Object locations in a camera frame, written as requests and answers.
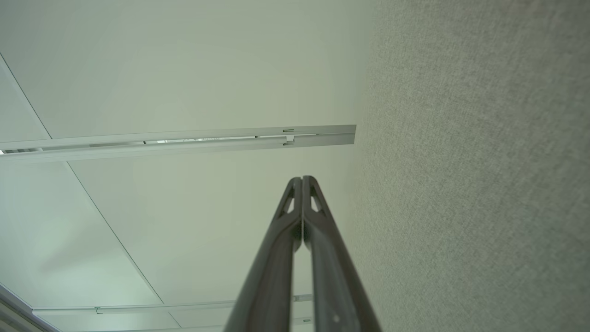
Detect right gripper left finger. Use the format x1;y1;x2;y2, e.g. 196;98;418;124
224;177;302;332

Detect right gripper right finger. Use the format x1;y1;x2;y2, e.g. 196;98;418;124
303;175;383;332

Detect grey corner frame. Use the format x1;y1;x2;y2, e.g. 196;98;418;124
0;281;60;332

